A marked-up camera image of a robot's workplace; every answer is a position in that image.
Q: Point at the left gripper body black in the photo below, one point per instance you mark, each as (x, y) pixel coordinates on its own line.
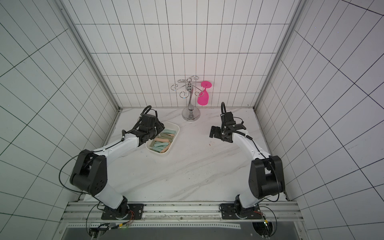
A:
(154, 131)

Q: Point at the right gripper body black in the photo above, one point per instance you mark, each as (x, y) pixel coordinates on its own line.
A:
(219, 134)

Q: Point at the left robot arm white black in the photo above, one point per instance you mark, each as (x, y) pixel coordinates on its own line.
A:
(90, 173)

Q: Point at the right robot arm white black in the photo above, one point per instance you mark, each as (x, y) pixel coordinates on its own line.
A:
(266, 175)

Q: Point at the white plastic storage box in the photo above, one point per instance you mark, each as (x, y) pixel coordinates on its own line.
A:
(162, 144)

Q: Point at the pink plastic wine glass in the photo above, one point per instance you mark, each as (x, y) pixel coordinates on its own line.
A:
(203, 98)

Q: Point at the chrome cup holder stand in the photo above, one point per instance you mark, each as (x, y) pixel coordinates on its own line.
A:
(189, 89)

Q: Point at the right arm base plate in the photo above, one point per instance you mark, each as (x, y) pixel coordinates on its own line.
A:
(240, 211)

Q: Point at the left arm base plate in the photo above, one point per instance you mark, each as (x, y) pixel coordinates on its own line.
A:
(124, 213)

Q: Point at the aluminium mounting rail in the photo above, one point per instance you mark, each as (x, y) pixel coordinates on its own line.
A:
(182, 212)

